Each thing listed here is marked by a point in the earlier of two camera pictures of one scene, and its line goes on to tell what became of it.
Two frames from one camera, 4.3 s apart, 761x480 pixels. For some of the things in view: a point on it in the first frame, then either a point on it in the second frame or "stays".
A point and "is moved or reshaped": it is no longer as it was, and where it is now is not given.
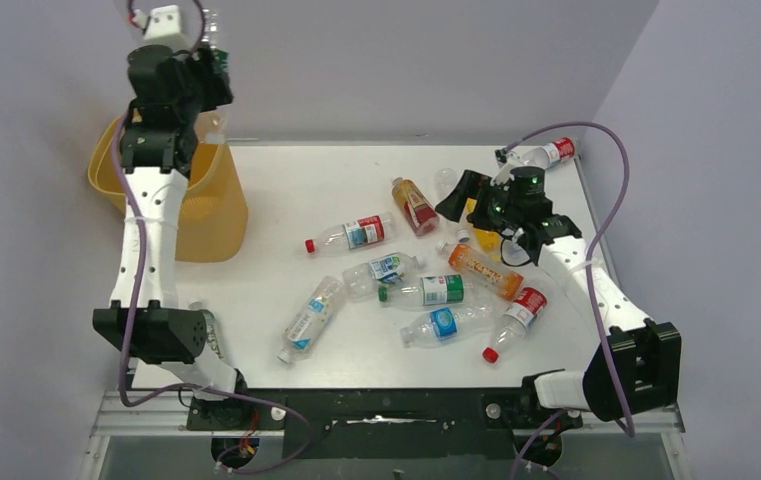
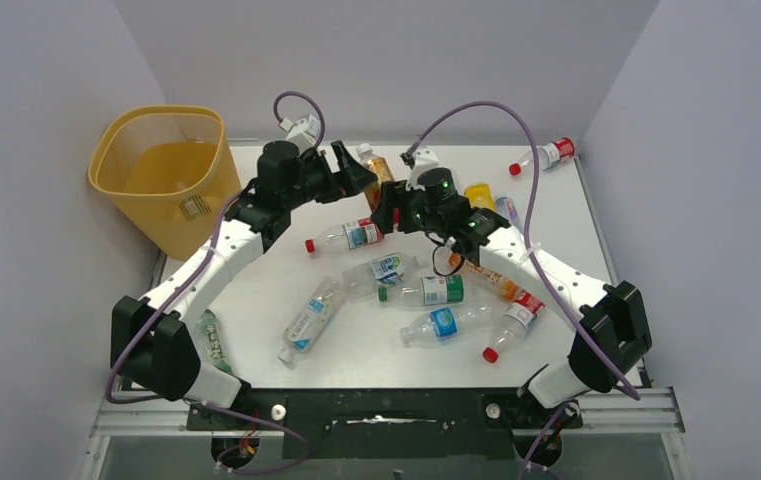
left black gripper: (200, 64) → (351, 179)
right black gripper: (481, 204) → (389, 216)
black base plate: (380, 422) stays
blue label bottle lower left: (312, 319) stays
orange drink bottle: (483, 270) stays
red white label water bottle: (360, 232) stays
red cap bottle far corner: (551, 155) stays
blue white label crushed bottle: (360, 280) stays
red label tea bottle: (417, 205) is moved or reshaped
